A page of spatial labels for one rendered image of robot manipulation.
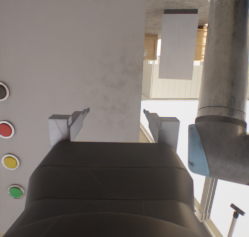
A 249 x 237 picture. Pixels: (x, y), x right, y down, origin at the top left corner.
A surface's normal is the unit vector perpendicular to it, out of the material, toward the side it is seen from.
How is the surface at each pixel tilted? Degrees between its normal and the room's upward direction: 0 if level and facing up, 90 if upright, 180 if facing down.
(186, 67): 90
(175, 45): 90
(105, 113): 90
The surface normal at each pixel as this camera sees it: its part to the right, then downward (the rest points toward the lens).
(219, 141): -0.38, -0.33
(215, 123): -0.56, -0.33
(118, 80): 0.02, 0.26
